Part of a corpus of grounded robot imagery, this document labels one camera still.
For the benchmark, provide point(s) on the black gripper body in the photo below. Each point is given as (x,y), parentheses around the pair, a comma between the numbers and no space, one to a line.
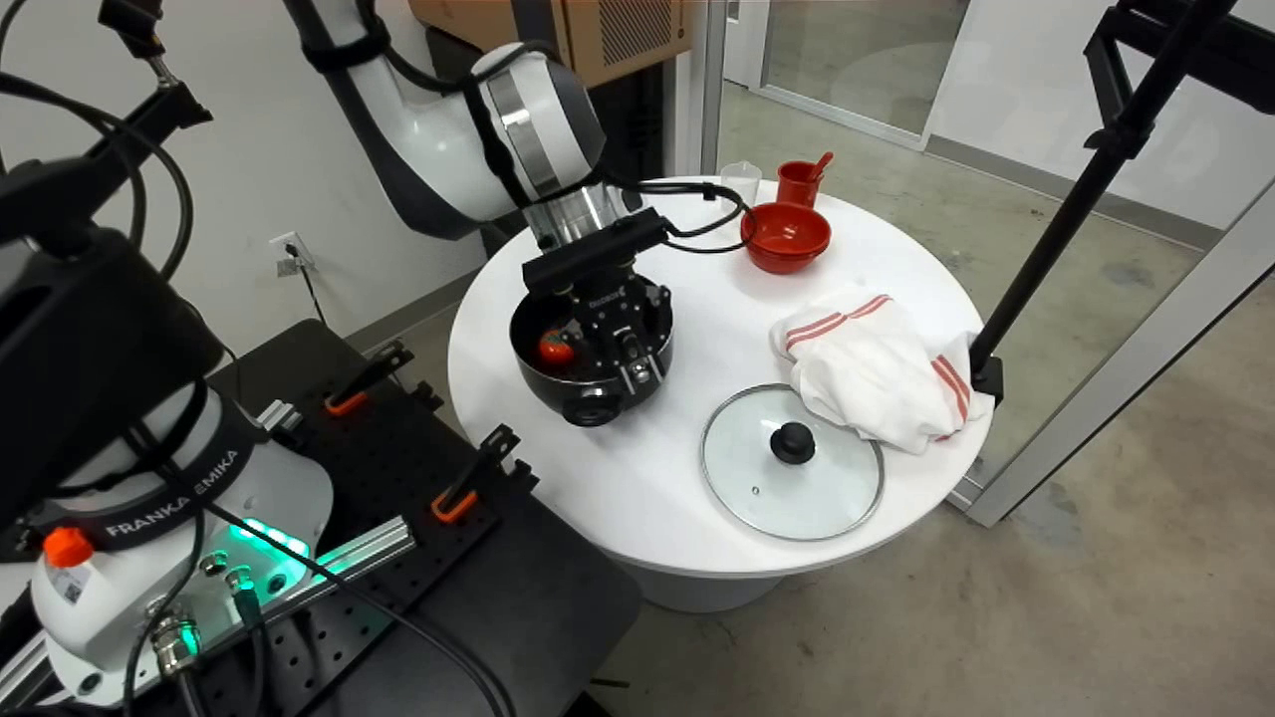
(607,301)

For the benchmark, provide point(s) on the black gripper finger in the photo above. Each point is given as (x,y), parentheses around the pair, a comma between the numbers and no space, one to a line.
(645,349)
(607,358)

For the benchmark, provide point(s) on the black cooking pot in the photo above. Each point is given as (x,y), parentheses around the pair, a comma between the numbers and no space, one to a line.
(583,401)

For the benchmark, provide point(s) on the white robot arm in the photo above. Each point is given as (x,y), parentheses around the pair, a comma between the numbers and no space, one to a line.
(425,146)

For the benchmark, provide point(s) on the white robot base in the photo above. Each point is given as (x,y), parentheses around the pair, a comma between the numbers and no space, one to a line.
(184,542)

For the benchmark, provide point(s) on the small red spoon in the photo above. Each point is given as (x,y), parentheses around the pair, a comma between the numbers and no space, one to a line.
(822,165)

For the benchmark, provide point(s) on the small orange tomato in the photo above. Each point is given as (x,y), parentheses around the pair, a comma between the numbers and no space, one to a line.
(555,353)

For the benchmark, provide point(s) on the red bowl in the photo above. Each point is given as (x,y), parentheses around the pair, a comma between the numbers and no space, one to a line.
(783,239)

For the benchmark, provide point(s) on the glass lid with black knob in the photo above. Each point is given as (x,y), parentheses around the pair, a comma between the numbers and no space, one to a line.
(794,445)

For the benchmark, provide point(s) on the clear glass cup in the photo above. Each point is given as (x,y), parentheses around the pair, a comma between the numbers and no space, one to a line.
(743,179)

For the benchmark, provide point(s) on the red cup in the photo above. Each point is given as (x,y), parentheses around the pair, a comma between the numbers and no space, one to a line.
(798,184)

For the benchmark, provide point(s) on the white towel with red stripes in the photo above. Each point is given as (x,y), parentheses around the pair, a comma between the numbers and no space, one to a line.
(870,373)

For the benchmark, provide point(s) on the cardboard box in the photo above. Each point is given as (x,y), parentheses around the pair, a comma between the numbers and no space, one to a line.
(600,34)

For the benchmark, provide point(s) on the black perforated mounting table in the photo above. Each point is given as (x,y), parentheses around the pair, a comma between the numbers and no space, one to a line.
(530,621)

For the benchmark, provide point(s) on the large black foreground device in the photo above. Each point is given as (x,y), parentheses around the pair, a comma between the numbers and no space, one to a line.
(94,358)

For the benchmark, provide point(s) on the black tripod stand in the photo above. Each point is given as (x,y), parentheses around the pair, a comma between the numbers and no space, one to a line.
(1129,119)

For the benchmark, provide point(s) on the orange round cap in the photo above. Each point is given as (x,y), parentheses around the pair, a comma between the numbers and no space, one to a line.
(65,542)

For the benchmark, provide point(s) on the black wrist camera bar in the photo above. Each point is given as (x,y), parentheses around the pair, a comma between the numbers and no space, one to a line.
(591,252)

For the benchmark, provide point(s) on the aluminium rail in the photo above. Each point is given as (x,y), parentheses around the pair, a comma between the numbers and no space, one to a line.
(358,546)

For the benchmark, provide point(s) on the white wall outlet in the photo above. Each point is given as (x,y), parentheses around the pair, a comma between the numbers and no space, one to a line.
(289,252)

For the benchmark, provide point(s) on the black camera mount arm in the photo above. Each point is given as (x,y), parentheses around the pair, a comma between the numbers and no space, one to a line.
(79,173)

